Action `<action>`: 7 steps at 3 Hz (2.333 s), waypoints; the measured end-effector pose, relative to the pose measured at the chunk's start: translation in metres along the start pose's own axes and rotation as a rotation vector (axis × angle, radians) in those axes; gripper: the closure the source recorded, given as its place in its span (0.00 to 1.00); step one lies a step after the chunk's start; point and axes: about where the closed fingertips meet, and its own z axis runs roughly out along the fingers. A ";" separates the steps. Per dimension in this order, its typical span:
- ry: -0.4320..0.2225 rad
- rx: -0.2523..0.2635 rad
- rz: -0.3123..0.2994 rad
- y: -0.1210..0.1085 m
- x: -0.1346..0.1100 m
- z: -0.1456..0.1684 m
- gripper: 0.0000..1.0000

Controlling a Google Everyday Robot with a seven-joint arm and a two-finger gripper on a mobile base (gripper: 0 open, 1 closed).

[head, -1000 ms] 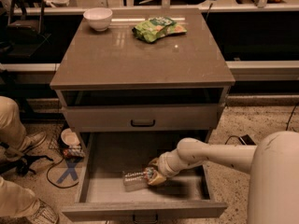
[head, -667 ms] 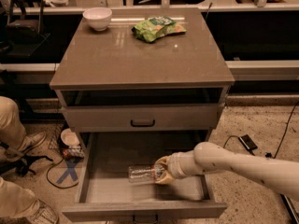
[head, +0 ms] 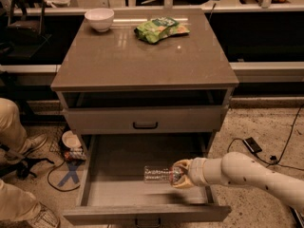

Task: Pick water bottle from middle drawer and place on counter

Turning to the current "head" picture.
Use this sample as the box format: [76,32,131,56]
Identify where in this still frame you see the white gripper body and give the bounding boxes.
[187,158,207,186]

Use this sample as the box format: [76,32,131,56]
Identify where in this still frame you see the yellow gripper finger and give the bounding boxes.
[172,176,194,189]
[174,159,192,175]

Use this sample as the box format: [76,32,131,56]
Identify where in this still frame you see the clear plastic water bottle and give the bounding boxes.
[143,166,184,185]

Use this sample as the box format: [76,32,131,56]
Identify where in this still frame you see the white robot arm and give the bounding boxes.
[169,152,304,213]

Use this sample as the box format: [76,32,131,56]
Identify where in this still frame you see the closed grey upper drawer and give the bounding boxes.
[63,106,228,135]

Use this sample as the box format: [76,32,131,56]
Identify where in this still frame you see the open grey lower drawer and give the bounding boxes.
[64,133,231,228]

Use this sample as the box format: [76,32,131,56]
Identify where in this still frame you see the grey drawer cabinet with counter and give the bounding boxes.
[50,7,239,169]

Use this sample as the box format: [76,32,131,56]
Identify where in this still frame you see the black device on floor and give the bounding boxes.
[243,137,262,154]

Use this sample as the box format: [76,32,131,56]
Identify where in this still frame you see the snack packet on floor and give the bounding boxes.
[64,151,86,162]

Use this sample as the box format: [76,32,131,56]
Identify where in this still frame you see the blue tape cross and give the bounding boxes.
[58,161,83,187]

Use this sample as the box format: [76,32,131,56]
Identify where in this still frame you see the black bar on floor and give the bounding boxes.
[291,208,304,228]

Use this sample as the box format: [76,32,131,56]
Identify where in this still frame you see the green snack bag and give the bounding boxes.
[134,17,190,45]

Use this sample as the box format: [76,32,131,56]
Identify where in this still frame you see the lower white sneaker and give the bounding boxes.
[28,204,60,228]

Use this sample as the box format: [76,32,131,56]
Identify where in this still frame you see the white sneaker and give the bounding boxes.
[28,204,60,228]
[5,134,48,164]

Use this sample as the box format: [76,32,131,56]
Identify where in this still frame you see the upper white sneaker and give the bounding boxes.
[5,134,48,164]

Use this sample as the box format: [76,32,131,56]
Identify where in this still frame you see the white ceramic bowl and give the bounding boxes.
[85,8,114,32]

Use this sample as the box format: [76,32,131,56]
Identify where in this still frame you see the person lower leg beige trousers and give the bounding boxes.
[0,180,41,221]

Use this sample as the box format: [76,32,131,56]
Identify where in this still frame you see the person leg beige trousers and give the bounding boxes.
[0,180,41,221]
[0,98,28,153]

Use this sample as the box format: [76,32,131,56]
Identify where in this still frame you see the black chair base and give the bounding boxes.
[0,144,53,179]

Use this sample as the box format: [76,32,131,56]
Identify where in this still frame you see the person upper leg beige trousers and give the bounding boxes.
[0,98,28,153]

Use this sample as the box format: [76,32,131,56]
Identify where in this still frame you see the black stand at left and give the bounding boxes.
[0,0,50,60]

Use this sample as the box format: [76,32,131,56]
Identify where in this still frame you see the black floor cable right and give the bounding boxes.
[226,103,304,172]

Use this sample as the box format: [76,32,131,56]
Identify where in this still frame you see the black floor cable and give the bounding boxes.
[226,103,304,172]
[47,161,82,193]

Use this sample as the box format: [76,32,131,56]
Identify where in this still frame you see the black floor cable left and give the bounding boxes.
[47,161,82,193]

